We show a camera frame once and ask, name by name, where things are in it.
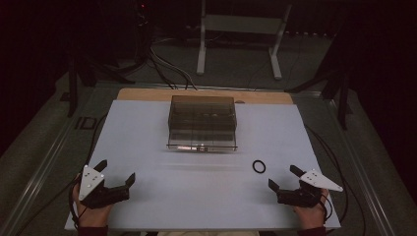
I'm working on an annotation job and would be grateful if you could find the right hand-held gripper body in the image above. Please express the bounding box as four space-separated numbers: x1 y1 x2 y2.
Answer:
276 168 344 208

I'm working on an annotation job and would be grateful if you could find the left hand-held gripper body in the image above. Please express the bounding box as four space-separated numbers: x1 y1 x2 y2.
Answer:
78 164 130 210

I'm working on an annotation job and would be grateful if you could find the black hair tie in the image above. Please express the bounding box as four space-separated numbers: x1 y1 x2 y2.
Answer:
252 159 267 175

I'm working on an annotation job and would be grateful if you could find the smoky transparent drawer box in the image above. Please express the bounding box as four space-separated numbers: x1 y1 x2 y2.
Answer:
166 94 239 153

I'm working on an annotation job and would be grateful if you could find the person's left hand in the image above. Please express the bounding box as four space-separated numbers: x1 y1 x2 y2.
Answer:
71 174 114 228

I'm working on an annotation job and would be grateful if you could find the person's right hand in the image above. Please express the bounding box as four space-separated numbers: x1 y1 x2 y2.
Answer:
293 188 329 230

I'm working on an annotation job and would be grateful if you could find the person's dark red sleeve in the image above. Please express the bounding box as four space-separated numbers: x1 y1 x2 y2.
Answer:
77 225 109 236
297 226 328 236

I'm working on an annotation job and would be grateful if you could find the white table mat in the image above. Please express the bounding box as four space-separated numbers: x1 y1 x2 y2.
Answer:
64 99 342 231

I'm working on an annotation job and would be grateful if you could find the black stand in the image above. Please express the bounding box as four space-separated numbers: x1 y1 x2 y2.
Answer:
67 55 136 118
284 65 353 131

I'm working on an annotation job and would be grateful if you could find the white metal stand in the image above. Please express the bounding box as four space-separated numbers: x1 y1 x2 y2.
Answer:
196 0 293 81

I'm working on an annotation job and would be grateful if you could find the black cable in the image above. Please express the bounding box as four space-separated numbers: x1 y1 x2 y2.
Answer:
305 126 368 236

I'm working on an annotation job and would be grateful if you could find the bundle of floor cables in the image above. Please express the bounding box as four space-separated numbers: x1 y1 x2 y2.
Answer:
144 45 200 91

